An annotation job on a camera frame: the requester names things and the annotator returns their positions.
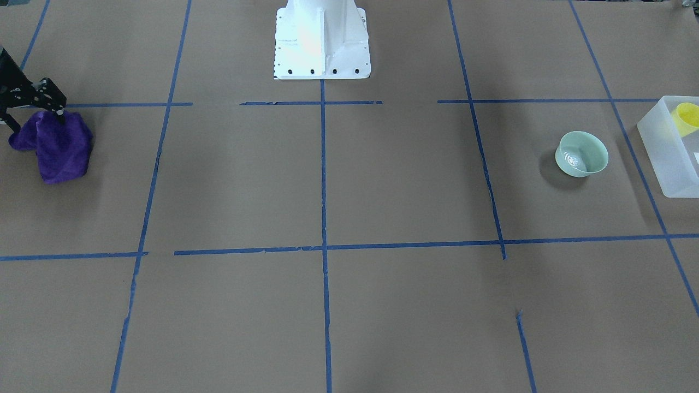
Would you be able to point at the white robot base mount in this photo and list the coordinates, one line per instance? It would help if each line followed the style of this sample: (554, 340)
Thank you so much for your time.
(321, 40)

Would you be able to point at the pale green bowl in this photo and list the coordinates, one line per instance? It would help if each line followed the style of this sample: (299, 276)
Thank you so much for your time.
(581, 154)

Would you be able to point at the purple cloth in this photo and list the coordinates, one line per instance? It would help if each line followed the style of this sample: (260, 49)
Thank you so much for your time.
(63, 144)

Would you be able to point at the translucent white storage box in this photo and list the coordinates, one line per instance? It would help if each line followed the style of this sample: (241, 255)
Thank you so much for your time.
(672, 154)

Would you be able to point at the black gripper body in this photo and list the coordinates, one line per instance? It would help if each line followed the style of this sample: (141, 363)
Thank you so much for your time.
(39, 94)

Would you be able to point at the yellow plastic cup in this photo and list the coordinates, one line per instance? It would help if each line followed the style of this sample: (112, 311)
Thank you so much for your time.
(685, 118)

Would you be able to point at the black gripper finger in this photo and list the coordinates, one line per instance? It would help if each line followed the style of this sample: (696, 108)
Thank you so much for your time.
(11, 122)

